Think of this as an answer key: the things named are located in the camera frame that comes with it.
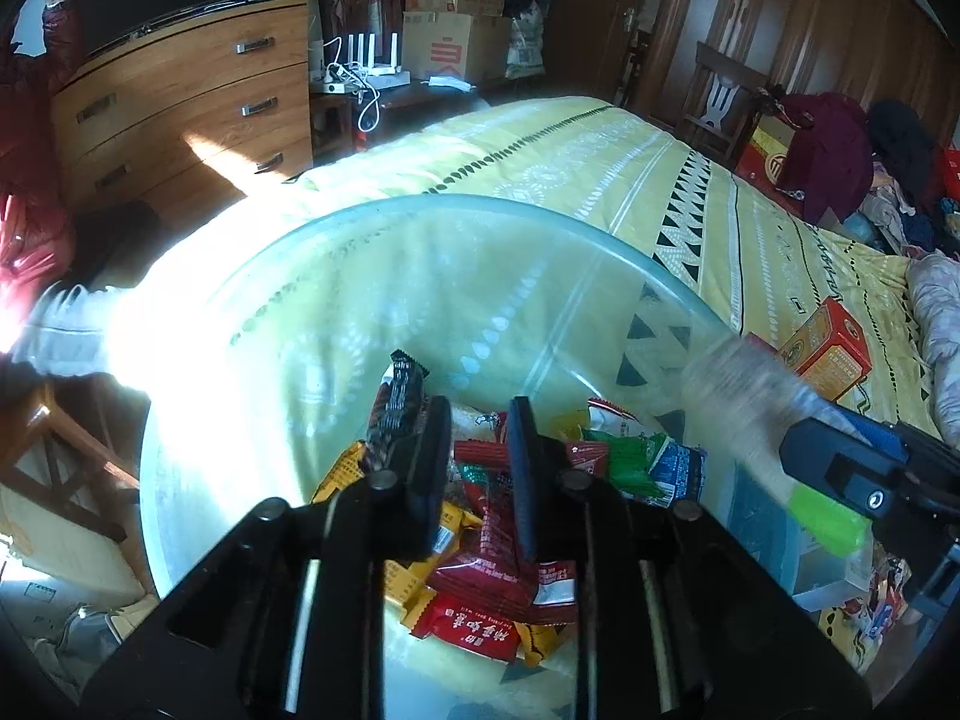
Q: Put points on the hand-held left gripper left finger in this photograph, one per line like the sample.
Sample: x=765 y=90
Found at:
x=435 y=465

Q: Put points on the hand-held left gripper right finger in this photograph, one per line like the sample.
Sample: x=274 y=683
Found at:
x=525 y=480

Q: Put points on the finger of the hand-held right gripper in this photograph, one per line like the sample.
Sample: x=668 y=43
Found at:
x=881 y=433
x=840 y=469

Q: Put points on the green snack packet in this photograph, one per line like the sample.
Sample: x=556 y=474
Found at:
x=626 y=461

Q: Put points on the red ridged snack packet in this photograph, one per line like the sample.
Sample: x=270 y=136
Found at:
x=487 y=577

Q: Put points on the clear plastic bowl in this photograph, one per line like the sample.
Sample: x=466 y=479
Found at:
x=375 y=300

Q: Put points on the pile of mixed snack packets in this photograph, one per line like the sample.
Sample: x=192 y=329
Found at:
x=881 y=615

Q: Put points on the dark brown bar packet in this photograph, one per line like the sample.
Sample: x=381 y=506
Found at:
x=397 y=397

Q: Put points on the red orange carton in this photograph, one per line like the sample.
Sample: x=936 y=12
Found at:
x=825 y=349

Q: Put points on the white paper box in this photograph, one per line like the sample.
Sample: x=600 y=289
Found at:
x=829 y=577

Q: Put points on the red white snack packet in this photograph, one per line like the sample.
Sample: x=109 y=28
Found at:
x=615 y=412

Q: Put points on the pale purple quilt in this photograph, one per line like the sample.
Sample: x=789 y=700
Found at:
x=937 y=315

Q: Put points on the red packet with white print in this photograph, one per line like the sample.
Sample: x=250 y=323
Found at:
x=465 y=626

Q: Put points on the pile of clothes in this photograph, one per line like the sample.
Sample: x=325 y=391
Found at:
x=911 y=187

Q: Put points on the maroon garment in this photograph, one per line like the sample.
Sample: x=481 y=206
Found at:
x=832 y=150

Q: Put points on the red gift box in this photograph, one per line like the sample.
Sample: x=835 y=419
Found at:
x=772 y=165

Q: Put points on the yellow patterned bedsheet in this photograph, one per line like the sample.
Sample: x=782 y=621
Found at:
x=562 y=157

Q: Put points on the dark side table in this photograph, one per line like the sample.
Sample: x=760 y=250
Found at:
x=420 y=101

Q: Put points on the wooden stool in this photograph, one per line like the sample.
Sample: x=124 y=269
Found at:
x=67 y=450

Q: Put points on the blue face mask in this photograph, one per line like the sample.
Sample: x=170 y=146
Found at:
x=446 y=82

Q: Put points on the white power strip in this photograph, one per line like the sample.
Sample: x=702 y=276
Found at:
x=337 y=84

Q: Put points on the white router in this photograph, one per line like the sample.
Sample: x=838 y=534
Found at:
x=376 y=69

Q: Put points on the large cardboard box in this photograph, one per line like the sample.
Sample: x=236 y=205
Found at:
x=454 y=49

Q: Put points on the wooden dresser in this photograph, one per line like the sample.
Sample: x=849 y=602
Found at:
x=187 y=112

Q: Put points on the white plastic bag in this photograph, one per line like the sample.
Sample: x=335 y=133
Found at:
x=525 y=41

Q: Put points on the wooden wardrobe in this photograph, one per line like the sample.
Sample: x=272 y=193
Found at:
x=765 y=7

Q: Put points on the dark wooden chair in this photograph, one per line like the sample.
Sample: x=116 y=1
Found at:
x=360 y=4

